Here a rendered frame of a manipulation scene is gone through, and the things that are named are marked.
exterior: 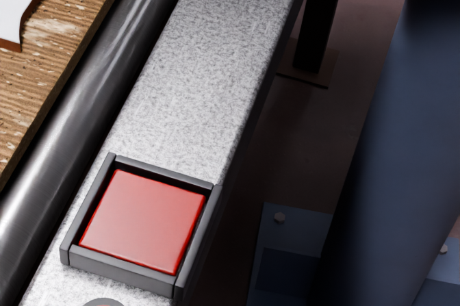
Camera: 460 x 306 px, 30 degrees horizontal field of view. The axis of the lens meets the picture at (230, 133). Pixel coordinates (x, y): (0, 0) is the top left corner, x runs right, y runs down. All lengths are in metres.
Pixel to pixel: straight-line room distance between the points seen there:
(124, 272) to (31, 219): 0.07
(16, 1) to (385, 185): 0.67
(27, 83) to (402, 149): 0.62
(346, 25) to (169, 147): 1.50
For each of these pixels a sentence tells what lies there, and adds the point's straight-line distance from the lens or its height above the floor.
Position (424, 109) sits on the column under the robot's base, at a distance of 1.04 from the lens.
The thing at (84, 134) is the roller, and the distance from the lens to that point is 0.58.
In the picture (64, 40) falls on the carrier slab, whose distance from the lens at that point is 0.60.
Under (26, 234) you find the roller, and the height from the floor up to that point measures 0.91.
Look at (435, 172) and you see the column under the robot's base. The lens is 1.11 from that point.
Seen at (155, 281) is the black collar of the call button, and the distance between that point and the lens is 0.49.
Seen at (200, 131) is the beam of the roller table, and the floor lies 0.92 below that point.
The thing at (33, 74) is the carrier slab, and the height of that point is 0.94.
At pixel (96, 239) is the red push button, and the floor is 0.93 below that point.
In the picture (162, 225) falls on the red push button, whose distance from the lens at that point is 0.51.
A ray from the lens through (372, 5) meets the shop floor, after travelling 2.11.
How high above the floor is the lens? 1.36
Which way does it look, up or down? 50 degrees down
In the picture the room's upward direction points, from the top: 8 degrees clockwise
